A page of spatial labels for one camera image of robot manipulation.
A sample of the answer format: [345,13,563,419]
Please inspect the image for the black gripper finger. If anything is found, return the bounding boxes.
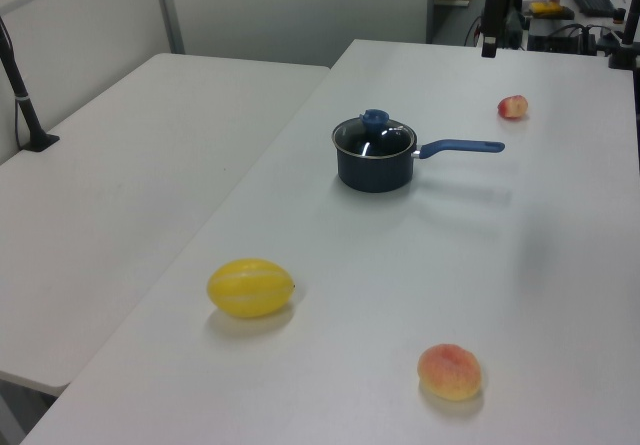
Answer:
[505,0,526,49]
[481,0,502,59]

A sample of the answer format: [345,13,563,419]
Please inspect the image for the glass lid with blue knob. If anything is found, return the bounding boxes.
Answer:
[331,108,418,159]

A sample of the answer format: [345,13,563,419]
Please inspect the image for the black electronic device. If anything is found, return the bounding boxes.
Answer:
[527,24,601,56]

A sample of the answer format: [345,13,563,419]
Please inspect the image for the dark blue saucepan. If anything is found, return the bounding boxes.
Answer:
[335,137,506,194]

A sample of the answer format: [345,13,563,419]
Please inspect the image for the orange toy peach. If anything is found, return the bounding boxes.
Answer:
[417,343,483,402]

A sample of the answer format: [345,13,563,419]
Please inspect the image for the yellow striped toy melon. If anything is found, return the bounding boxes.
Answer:
[206,258,295,320]

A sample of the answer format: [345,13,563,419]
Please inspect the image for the black camera stand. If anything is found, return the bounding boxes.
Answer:
[607,0,640,71]

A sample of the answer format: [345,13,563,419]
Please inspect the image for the grey partition post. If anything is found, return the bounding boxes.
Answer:
[152,0,186,55]

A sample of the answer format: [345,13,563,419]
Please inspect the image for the black camera stand pole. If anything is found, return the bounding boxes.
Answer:
[0,14,60,153]

